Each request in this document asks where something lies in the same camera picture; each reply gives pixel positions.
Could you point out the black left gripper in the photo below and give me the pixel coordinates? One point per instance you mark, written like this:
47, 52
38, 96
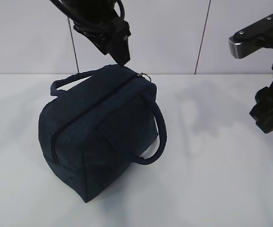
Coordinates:
109, 37

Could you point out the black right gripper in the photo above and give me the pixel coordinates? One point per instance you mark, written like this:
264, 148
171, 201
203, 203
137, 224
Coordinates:
262, 112

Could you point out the dark blue lunch bag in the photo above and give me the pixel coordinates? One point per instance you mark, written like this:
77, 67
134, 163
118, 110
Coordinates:
99, 123

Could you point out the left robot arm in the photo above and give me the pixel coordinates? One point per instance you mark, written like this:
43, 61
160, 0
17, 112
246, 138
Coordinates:
93, 11

